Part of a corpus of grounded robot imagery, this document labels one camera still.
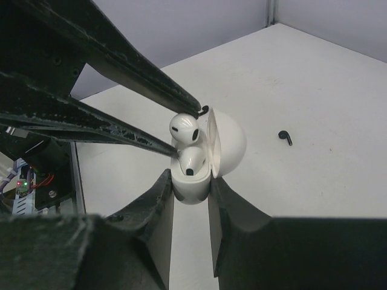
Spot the white earbud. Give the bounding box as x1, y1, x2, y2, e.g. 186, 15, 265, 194
178, 146, 208, 176
169, 114, 199, 145

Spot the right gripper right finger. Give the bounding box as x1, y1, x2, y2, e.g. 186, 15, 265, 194
208, 178, 386, 289

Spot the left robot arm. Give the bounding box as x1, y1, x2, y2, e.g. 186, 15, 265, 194
1, 1, 201, 170

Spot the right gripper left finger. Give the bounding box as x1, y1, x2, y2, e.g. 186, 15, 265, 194
1, 170, 174, 289

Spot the black earbud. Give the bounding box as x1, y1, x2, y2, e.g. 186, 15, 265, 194
199, 105, 209, 116
278, 130, 293, 146

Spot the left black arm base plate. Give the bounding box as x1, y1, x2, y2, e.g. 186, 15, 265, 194
32, 140, 75, 210

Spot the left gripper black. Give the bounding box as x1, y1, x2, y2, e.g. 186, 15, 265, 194
1, 1, 201, 157

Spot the small circuit board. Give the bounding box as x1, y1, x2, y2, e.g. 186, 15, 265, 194
16, 179, 31, 198

